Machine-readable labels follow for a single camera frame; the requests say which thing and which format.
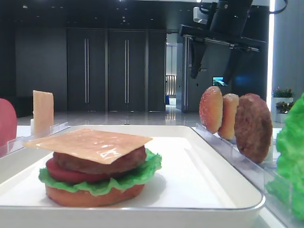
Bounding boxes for left long clear rail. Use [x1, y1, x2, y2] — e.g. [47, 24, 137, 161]
[0, 122, 69, 158]

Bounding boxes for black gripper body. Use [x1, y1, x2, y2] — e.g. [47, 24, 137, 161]
[179, 0, 266, 52]

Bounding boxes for right long clear rail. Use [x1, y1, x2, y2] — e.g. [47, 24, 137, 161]
[195, 123, 304, 228]

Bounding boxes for sesame bun top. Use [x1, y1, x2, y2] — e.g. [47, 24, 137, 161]
[199, 86, 223, 133]

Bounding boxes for red tomato slice in burger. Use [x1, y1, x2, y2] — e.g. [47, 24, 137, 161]
[46, 158, 111, 183]

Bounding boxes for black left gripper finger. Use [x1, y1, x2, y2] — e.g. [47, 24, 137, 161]
[190, 40, 208, 79]

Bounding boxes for brown patty in burger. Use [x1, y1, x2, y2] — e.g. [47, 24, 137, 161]
[53, 146, 146, 174]

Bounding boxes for standing red tomato slice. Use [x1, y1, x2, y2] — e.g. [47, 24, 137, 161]
[0, 98, 17, 146]

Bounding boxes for standing green lettuce leaf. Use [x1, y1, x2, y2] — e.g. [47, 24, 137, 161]
[266, 96, 304, 220]

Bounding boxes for orange cheese slice on burger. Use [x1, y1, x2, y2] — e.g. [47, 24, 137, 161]
[23, 128, 152, 164]

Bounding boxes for burger bottom bun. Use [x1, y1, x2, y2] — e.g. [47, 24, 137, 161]
[46, 184, 145, 207]

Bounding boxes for white rectangular tray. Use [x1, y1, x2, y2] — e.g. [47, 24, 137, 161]
[0, 125, 266, 228]

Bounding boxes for green lettuce in burger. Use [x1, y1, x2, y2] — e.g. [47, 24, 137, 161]
[38, 149, 162, 196]

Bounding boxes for standing brown meat patty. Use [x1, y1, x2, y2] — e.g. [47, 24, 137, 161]
[234, 93, 273, 163]

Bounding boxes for standing orange cheese slice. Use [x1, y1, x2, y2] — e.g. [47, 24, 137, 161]
[33, 90, 54, 135]

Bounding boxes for wall screen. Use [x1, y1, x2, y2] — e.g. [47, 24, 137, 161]
[212, 77, 227, 86]

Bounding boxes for potted plant white planter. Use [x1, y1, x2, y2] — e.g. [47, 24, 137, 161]
[271, 87, 294, 123]

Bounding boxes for long clear rail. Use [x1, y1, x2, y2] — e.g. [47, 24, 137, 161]
[195, 123, 304, 228]
[0, 122, 69, 158]

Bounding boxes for dark double doors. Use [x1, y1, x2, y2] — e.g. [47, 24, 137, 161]
[67, 29, 166, 112]

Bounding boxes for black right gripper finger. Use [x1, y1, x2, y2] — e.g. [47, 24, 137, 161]
[223, 47, 248, 82]

